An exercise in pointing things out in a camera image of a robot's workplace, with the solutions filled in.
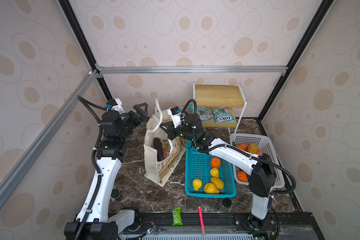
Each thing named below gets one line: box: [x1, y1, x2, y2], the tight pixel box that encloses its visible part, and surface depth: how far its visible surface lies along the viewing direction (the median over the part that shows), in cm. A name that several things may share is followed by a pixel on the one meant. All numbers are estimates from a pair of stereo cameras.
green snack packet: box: [171, 206, 184, 226], surface depth 76 cm
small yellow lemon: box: [210, 167, 220, 177], surface depth 89 cm
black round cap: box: [222, 198, 232, 208], surface depth 73 cm
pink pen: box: [197, 206, 206, 235], surface depth 76 cm
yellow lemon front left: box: [192, 178, 203, 191], surface depth 84 cm
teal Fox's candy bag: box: [210, 107, 236, 124], surface depth 99 cm
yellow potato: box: [247, 143, 259, 154], surface depth 97 cm
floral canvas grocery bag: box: [143, 99, 187, 188], surface depth 76 cm
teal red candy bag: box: [187, 105, 215, 122], surface depth 99 cm
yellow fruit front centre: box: [204, 182, 220, 194], surface depth 81 cm
